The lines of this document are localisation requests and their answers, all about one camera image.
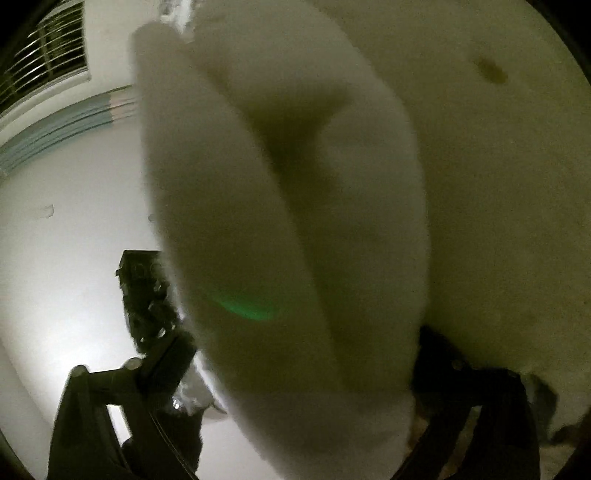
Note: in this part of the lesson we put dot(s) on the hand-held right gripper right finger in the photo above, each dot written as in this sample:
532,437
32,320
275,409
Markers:
445,374

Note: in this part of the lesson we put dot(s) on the narrow teal striped curtain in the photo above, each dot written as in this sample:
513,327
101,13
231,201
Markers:
60,131

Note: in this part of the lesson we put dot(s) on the white knitted sweater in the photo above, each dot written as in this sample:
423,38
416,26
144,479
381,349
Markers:
286,207

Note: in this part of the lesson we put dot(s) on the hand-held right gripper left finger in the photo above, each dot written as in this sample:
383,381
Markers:
173,362

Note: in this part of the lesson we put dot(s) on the barred window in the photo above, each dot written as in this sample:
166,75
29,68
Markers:
41,55

